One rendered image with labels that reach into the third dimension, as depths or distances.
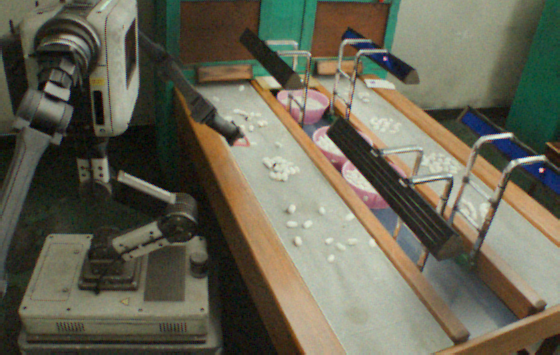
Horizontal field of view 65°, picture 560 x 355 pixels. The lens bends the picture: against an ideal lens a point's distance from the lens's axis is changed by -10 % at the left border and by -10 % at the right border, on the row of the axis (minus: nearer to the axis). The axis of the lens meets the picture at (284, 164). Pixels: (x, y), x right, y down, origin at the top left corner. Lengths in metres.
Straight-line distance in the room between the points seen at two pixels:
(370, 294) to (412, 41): 2.86
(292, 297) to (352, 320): 0.18
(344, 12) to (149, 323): 1.93
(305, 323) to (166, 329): 0.61
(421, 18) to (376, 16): 1.15
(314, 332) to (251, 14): 1.74
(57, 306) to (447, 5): 3.51
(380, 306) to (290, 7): 1.71
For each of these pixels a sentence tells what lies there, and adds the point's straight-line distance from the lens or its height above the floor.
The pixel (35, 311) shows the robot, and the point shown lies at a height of 0.47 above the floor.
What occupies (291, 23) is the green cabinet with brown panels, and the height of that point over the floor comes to 1.08.
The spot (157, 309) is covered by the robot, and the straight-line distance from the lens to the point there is 1.70.
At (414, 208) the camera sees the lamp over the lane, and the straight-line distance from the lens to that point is 1.22.
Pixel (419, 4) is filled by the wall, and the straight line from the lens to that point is 3.95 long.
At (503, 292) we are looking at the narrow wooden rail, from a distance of 1.68.
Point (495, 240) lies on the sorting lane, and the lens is 1.83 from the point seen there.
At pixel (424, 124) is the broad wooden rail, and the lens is 2.46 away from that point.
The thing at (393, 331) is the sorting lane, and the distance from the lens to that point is 1.37.
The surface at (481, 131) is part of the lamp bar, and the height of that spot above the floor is 1.07.
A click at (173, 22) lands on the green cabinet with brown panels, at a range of 2.45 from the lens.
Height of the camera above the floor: 1.76
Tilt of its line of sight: 32 degrees down
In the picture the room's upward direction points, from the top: 7 degrees clockwise
